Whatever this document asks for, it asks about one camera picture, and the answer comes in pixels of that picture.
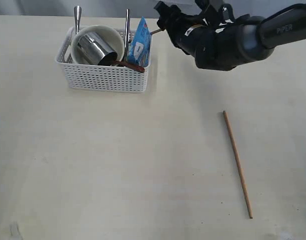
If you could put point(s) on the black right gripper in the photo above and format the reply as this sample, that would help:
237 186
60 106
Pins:
209 37

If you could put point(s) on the dark-tipped wooden chopstick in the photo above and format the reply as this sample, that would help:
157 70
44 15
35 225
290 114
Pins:
156 31

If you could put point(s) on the blue snack packet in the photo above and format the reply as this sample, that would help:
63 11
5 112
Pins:
139 48

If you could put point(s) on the steel cutlery handle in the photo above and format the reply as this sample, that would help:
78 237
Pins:
77 17
127 34

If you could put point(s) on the light wooden chopstick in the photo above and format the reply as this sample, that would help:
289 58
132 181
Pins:
238 164

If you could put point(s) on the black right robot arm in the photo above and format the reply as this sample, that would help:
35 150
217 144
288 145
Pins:
257 36

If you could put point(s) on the dark red wooden spoon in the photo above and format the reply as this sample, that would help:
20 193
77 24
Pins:
131 66

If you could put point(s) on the cream ceramic bowl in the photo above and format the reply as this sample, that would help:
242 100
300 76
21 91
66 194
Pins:
110 35

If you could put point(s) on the white perforated plastic basket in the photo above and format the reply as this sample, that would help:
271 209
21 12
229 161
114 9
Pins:
99 78

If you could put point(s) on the shiny stainless steel cup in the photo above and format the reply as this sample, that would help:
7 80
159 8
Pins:
95 50

